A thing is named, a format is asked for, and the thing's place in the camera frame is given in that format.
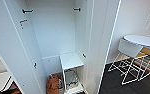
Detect white wardrobe door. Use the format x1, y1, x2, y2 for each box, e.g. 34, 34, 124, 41
0, 0, 49, 94
85, 0, 123, 94

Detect white wardrobe carcass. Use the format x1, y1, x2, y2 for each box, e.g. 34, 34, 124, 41
2, 0, 95, 94

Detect grey wardrobe divider panel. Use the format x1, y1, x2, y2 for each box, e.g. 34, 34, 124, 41
40, 54, 63, 78

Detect small tan bag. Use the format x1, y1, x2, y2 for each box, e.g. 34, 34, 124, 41
63, 68, 83, 92

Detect orange hanging garment white print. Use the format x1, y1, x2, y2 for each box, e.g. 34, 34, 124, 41
45, 74, 63, 94

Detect white drying rack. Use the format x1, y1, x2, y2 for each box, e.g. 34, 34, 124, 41
107, 49, 150, 86

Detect white round laundry tub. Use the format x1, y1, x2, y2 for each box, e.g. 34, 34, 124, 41
117, 33, 150, 60

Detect black hanger rail bracket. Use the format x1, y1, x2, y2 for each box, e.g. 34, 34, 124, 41
72, 6, 82, 12
21, 8, 35, 15

